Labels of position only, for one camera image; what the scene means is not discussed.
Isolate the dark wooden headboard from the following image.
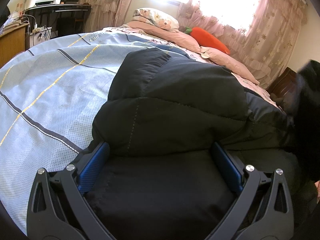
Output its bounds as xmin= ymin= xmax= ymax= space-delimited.
xmin=267 ymin=67 xmax=297 ymax=107

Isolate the black desk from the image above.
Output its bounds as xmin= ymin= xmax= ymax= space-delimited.
xmin=23 ymin=4 xmax=91 ymax=38

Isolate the floral white pillow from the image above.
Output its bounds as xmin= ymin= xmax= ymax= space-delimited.
xmin=132 ymin=8 xmax=180 ymax=31

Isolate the light blue plaid bedsheet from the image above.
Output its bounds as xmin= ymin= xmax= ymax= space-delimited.
xmin=1 ymin=29 xmax=190 ymax=233

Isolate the orange carrot plush pillow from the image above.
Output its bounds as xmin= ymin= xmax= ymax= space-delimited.
xmin=184 ymin=27 xmax=230 ymax=55

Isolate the pink floral lace curtain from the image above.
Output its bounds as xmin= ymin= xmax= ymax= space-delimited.
xmin=80 ymin=0 xmax=307 ymax=88

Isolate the pink long pillow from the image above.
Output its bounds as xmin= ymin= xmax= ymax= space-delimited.
xmin=127 ymin=21 xmax=259 ymax=85

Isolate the brown wooden cabinet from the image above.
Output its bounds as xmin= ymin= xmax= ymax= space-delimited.
xmin=0 ymin=23 xmax=29 ymax=68

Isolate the black padded jacket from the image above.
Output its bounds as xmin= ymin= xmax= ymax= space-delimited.
xmin=86 ymin=49 xmax=317 ymax=239

